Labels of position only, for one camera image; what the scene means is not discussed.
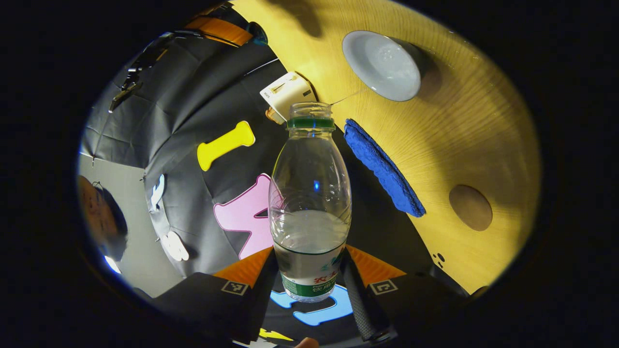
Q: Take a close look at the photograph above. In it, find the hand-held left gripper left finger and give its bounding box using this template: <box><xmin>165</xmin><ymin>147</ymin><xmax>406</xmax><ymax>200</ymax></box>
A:
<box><xmin>152</xmin><ymin>246</ymin><xmax>279</xmax><ymax>345</ymax></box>

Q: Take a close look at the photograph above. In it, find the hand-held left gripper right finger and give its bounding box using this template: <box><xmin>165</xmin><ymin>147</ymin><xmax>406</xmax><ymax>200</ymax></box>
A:
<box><xmin>341</xmin><ymin>245</ymin><xmax>467</xmax><ymax>341</ymax></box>

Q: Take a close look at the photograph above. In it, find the clear plastic water bottle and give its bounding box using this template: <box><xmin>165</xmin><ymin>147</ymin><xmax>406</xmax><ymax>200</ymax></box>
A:
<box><xmin>269</xmin><ymin>102</ymin><xmax>352</xmax><ymax>303</ymax></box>

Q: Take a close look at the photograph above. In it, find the round brown coaster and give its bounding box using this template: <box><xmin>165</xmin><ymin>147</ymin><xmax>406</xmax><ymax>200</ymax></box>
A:
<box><xmin>449</xmin><ymin>185</ymin><xmax>493</xmax><ymax>232</ymax></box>

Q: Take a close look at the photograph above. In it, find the black backdrop cloth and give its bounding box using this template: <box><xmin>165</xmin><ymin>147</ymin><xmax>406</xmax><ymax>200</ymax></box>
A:
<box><xmin>80</xmin><ymin>29</ymin><xmax>436</xmax><ymax>348</ymax></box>

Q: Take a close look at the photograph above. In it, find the white toaster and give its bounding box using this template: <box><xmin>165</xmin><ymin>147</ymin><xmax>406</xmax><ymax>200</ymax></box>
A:
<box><xmin>260</xmin><ymin>72</ymin><xmax>317</xmax><ymax>124</ymax></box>

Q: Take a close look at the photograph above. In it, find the blue folded towel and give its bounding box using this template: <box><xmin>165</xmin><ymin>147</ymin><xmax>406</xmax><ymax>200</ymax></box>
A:
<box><xmin>344</xmin><ymin>119</ymin><xmax>426</xmax><ymax>218</ymax></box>

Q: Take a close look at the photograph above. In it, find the person's head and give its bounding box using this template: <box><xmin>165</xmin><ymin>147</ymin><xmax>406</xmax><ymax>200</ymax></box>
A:
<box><xmin>77</xmin><ymin>175</ymin><xmax>128</xmax><ymax>261</ymax></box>

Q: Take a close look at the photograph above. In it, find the toaster power cable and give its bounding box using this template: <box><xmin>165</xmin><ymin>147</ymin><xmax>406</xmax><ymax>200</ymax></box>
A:
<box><xmin>331</xmin><ymin>89</ymin><xmax>366</xmax><ymax>104</ymax></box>

